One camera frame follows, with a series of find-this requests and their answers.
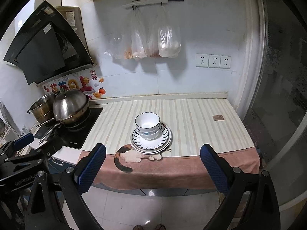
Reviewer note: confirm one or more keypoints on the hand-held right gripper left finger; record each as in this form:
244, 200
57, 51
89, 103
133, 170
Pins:
92, 165

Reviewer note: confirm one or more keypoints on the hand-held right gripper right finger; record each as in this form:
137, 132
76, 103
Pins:
213, 165

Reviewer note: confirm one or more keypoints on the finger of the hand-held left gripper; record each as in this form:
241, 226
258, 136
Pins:
45, 149
22, 140

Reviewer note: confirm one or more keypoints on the white plate blue leaf pattern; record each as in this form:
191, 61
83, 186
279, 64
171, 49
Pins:
164, 136

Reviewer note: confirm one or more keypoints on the white bowl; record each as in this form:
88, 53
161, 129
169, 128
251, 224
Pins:
151, 136
146, 122

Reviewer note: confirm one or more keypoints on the black induction cooktop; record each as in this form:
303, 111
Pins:
79, 134

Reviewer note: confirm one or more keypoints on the stainless steel pot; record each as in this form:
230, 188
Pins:
42, 109

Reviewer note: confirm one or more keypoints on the stainless steel wok lid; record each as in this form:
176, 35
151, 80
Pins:
69, 103

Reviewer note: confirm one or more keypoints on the striped cloth with cat print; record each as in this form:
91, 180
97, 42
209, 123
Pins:
191, 115

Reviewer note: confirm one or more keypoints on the person's left foot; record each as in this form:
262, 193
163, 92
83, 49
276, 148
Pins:
138, 227

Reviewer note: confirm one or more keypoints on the person's foot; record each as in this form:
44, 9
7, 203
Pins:
160, 227
138, 227

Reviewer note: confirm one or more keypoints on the person's right foot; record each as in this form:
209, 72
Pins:
160, 227

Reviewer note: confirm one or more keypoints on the black range hood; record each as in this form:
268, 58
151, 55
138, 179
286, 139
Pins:
36, 52

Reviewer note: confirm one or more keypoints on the sliding glass door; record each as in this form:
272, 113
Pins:
275, 100

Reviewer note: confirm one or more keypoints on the clear plastic bag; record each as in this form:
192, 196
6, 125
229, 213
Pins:
139, 45
169, 43
121, 50

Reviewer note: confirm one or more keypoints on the group of colourful wall stickers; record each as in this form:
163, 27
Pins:
79, 86

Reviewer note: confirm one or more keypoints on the white wall socket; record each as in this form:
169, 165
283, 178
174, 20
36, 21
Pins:
225, 62
202, 60
214, 61

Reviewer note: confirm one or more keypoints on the wall hook rail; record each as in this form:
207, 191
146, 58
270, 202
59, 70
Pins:
148, 2

